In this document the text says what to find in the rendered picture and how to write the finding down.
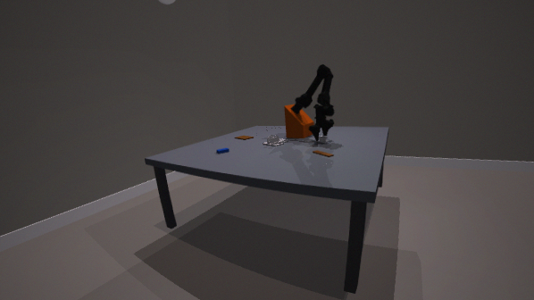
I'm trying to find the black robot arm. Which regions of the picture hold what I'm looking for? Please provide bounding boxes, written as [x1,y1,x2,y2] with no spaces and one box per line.
[291,64,335,128]

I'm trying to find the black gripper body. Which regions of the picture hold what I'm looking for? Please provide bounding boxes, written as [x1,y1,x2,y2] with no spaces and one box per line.
[308,115,328,131]

